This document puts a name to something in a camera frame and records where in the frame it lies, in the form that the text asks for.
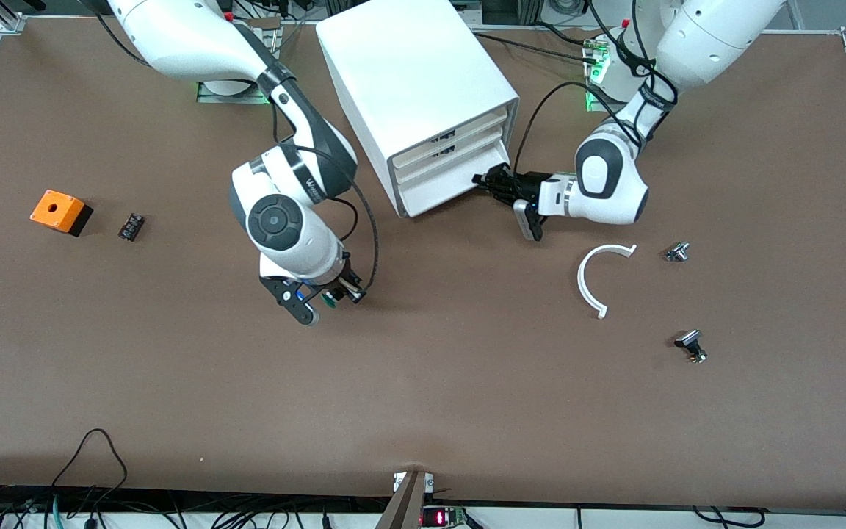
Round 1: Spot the orange button box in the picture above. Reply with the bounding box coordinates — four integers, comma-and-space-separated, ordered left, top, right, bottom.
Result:
30, 190, 93, 237

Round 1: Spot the white curved plastic piece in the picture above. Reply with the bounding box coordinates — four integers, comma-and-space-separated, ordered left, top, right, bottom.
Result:
577, 243, 638, 320

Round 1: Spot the red LED display device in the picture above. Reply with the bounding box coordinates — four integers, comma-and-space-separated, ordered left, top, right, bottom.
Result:
419, 505, 469, 528

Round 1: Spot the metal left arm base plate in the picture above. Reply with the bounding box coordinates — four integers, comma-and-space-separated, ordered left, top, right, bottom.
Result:
583, 37, 621, 112

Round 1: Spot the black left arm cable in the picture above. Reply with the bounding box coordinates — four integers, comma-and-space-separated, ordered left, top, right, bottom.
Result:
513, 0, 681, 177

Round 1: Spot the black cable behind cabinet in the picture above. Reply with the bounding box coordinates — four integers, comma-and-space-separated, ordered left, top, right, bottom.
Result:
474, 22, 604, 65

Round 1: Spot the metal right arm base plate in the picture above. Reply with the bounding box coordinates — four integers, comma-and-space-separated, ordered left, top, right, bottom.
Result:
197, 18, 282, 105

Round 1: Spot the brown camera mount post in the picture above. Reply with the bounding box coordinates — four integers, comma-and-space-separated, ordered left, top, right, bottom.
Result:
375, 470, 435, 529

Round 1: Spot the black looped table cable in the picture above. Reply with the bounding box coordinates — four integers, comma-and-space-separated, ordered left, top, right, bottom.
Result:
51, 428, 129, 509

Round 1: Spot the black floor cable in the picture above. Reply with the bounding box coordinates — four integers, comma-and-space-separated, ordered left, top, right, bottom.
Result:
691, 505, 766, 528

